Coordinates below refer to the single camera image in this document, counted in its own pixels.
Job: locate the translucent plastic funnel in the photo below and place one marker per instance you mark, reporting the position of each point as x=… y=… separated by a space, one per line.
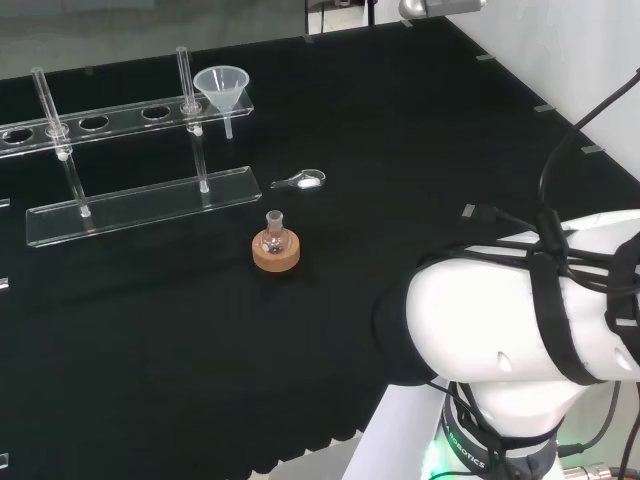
x=220 y=95

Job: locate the glass weighing funnel with powder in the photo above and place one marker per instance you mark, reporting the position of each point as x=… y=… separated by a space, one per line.
x=307 y=181

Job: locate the clear acrylic funnel stand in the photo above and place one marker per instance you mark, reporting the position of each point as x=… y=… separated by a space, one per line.
x=150 y=200

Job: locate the small glass round-bottom flask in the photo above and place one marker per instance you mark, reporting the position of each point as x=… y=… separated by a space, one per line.
x=274 y=241

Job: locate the black table cloth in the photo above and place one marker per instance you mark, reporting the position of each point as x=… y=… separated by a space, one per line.
x=350 y=125

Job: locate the black tripod pole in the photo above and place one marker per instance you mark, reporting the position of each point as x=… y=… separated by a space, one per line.
x=371 y=11

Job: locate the grey metal fixture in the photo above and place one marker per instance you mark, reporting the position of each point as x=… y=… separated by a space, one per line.
x=440 y=6

